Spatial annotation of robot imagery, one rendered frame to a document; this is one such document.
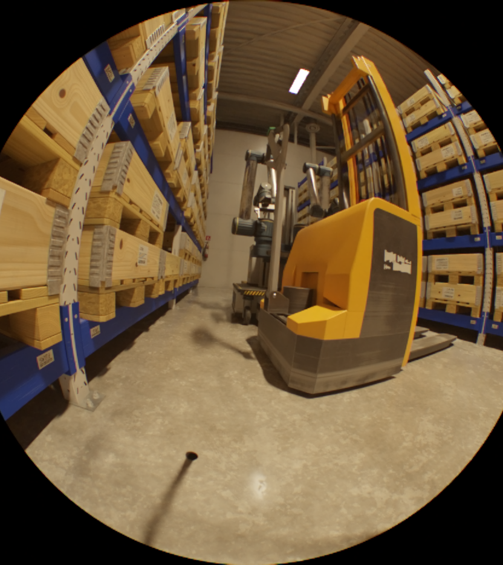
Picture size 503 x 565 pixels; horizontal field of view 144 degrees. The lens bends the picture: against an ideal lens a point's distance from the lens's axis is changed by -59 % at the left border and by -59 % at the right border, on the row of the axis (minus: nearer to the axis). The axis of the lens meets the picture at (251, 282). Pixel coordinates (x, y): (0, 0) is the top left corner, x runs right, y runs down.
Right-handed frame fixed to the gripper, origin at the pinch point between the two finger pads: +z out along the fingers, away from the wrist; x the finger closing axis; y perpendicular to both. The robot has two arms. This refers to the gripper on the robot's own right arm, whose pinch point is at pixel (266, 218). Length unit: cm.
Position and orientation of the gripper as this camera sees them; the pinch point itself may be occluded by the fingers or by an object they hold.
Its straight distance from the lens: 160.9
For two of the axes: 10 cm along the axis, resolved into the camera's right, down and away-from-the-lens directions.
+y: -1.5, 3.7, 9.2
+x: -9.9, -0.4, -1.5
